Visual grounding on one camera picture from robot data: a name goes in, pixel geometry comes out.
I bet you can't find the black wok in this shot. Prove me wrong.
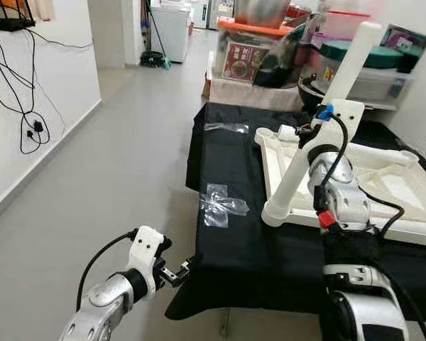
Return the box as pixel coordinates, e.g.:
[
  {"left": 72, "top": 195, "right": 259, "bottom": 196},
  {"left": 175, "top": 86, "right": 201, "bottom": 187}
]
[{"left": 298, "top": 77, "right": 342, "bottom": 114}]

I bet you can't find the black table cloth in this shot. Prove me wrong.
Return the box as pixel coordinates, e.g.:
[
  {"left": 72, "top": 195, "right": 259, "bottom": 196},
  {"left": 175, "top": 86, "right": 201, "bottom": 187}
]
[{"left": 165, "top": 102, "right": 426, "bottom": 322}]

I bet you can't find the crossed clear tape patch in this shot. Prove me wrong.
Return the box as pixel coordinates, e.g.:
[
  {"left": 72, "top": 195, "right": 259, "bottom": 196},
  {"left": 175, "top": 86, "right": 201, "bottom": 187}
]
[{"left": 200, "top": 183, "right": 251, "bottom": 228}]

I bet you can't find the beige patterned cloth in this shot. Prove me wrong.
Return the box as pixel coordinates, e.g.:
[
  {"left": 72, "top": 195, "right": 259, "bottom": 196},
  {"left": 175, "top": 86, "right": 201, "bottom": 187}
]
[{"left": 207, "top": 75, "right": 306, "bottom": 111}]

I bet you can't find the black plastic bag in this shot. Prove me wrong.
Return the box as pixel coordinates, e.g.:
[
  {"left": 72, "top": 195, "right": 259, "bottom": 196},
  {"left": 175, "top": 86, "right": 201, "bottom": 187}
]
[{"left": 254, "top": 21, "right": 324, "bottom": 90}]

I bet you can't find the clear tape strip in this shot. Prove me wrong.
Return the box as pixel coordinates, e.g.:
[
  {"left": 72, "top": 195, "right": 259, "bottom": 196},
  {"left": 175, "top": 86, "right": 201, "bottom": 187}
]
[{"left": 204, "top": 122, "right": 251, "bottom": 134}]

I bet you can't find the clear plastic container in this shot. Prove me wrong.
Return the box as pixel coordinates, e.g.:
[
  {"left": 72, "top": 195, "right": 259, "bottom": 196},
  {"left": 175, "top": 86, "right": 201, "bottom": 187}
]
[{"left": 314, "top": 63, "right": 416, "bottom": 111}]

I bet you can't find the red printed food box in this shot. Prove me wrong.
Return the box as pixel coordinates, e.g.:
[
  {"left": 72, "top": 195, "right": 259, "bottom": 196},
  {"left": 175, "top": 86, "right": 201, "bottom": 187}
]
[{"left": 224, "top": 41, "right": 272, "bottom": 82}]

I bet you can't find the green pot with lid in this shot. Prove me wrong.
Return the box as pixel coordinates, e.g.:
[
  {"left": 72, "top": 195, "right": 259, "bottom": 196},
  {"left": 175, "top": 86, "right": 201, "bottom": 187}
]
[{"left": 319, "top": 39, "right": 405, "bottom": 70}]

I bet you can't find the clear container red lid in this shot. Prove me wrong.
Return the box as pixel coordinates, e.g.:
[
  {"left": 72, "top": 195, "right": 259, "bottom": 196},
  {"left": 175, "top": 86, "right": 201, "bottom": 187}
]
[{"left": 325, "top": 11, "right": 370, "bottom": 42}]

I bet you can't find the white plastic table top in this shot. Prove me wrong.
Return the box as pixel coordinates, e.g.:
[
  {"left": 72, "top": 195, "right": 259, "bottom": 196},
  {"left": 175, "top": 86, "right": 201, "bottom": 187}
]
[{"left": 254, "top": 126, "right": 426, "bottom": 248}]

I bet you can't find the clear storage box orange lid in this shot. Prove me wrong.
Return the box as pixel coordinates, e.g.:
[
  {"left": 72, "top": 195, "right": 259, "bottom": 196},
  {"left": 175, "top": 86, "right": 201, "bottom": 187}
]
[{"left": 214, "top": 18, "right": 299, "bottom": 85}]

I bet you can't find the steel cooking pot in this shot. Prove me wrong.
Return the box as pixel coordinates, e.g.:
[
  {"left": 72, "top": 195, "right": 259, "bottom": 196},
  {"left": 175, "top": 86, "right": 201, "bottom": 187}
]
[{"left": 234, "top": 0, "right": 292, "bottom": 29}]

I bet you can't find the dark purple printed box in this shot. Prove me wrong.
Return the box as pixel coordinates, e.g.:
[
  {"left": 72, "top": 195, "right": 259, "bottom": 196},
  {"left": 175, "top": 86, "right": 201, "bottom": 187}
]
[{"left": 380, "top": 23, "right": 426, "bottom": 72}]

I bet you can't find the white appliance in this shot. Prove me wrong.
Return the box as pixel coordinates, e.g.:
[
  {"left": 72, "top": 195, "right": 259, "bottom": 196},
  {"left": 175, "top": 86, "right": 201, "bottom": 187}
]
[{"left": 151, "top": 4, "right": 194, "bottom": 63}]

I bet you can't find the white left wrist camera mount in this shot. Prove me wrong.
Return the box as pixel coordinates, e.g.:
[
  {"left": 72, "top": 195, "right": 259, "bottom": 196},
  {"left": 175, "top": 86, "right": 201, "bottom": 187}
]
[{"left": 126, "top": 226, "right": 168, "bottom": 296}]

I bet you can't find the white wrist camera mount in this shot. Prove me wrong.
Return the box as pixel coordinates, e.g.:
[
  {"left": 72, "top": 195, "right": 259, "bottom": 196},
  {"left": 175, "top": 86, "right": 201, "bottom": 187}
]
[
  {"left": 126, "top": 226, "right": 168, "bottom": 296},
  {"left": 300, "top": 99, "right": 366, "bottom": 170}
]

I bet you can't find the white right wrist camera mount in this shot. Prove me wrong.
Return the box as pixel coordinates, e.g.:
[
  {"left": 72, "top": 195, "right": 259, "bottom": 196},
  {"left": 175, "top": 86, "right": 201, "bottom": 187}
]
[{"left": 300, "top": 99, "right": 366, "bottom": 170}]

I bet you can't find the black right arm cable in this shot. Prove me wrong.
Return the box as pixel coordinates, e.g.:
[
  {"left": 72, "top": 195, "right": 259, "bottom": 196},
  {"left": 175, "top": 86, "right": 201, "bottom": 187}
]
[{"left": 312, "top": 110, "right": 405, "bottom": 239}]

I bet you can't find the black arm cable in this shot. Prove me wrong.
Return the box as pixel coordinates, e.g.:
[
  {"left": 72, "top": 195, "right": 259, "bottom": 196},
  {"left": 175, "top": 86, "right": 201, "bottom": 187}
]
[
  {"left": 77, "top": 229, "right": 137, "bottom": 313},
  {"left": 312, "top": 110, "right": 405, "bottom": 239}
]

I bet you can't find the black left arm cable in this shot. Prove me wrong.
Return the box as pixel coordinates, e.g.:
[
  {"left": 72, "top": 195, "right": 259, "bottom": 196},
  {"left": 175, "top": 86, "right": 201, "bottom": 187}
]
[{"left": 77, "top": 229, "right": 137, "bottom": 313}]

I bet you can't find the coiled black hose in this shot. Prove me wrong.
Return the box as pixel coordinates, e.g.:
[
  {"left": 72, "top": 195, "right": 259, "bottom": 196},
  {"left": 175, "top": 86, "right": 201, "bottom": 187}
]
[{"left": 138, "top": 50, "right": 170, "bottom": 70}]

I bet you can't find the thin black wall cable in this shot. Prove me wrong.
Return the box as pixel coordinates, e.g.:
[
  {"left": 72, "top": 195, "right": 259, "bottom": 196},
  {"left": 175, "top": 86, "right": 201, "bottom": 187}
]
[{"left": 25, "top": 28, "right": 94, "bottom": 50}]

